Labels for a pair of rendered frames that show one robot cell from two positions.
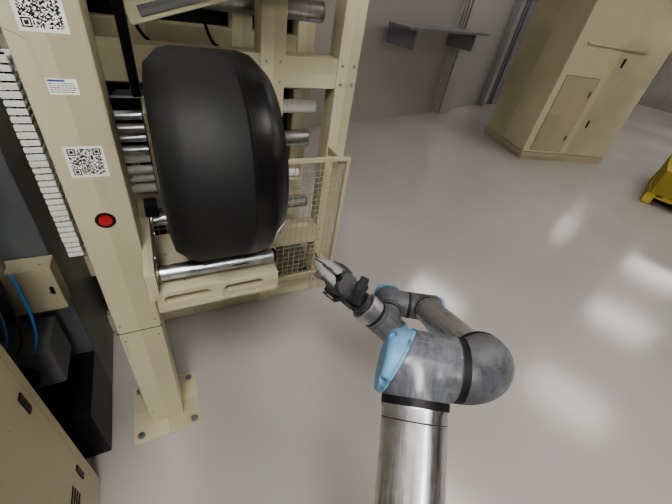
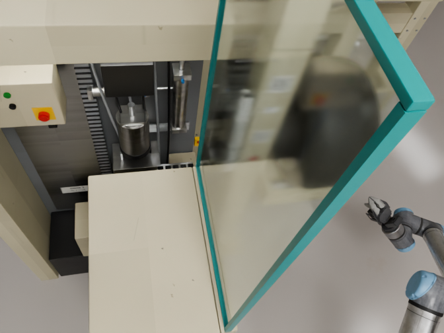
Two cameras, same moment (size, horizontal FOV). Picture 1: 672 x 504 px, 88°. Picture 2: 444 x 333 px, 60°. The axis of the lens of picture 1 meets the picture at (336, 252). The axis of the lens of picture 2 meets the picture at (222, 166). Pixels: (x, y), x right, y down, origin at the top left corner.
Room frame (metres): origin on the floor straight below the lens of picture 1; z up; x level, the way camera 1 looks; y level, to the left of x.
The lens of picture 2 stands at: (-0.29, 0.56, 2.40)
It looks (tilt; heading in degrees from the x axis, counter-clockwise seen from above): 57 degrees down; 9
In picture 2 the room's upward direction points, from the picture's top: 14 degrees clockwise
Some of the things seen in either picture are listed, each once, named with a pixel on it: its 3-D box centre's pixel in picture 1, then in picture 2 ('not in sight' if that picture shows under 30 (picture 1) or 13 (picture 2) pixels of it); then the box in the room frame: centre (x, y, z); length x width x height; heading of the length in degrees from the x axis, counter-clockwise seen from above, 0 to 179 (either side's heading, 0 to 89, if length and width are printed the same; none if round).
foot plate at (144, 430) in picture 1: (166, 404); not in sight; (0.74, 0.63, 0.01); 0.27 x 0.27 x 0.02; 32
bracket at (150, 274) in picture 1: (149, 245); not in sight; (0.79, 0.57, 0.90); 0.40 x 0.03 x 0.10; 32
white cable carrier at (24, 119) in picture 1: (47, 169); not in sight; (0.67, 0.68, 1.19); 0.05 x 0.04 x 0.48; 32
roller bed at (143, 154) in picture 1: (121, 148); not in sight; (1.10, 0.81, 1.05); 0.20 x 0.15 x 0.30; 122
